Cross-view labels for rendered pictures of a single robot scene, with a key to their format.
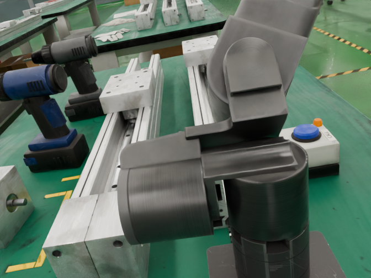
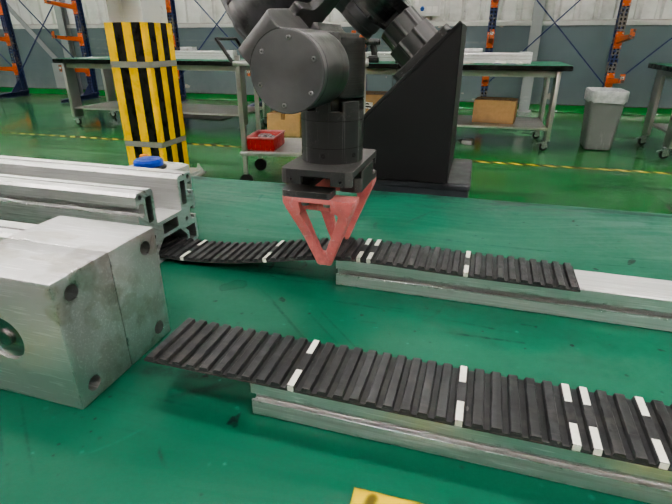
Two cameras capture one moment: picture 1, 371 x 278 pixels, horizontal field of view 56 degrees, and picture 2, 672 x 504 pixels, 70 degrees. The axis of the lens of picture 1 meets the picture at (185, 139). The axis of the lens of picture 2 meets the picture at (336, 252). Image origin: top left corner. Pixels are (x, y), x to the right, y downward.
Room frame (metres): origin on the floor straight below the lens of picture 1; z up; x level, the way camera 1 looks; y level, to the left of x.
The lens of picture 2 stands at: (0.09, 0.39, 1.01)
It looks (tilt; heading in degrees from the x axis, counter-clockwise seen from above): 24 degrees down; 283
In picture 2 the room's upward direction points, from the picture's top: straight up
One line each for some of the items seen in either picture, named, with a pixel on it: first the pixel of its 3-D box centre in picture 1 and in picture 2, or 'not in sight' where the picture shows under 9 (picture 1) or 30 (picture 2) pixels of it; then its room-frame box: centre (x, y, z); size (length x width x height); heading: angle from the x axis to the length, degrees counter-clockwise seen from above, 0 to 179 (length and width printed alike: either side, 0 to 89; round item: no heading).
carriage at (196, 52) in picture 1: (202, 54); not in sight; (1.04, -0.10, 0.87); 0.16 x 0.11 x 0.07; 176
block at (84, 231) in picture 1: (112, 241); (82, 295); (0.35, 0.12, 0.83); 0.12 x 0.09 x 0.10; 86
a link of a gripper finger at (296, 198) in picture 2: not in sight; (328, 214); (0.20, -0.03, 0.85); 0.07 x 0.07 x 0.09; 87
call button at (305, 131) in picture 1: (306, 133); (148, 165); (0.50, -0.20, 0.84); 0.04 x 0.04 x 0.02
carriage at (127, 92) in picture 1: (131, 94); not in sight; (0.80, 0.10, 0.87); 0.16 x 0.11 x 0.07; 176
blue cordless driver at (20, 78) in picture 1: (31, 120); not in sight; (0.71, 0.31, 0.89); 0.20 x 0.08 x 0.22; 80
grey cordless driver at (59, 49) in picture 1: (69, 81); not in sight; (0.98, 0.29, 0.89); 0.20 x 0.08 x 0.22; 92
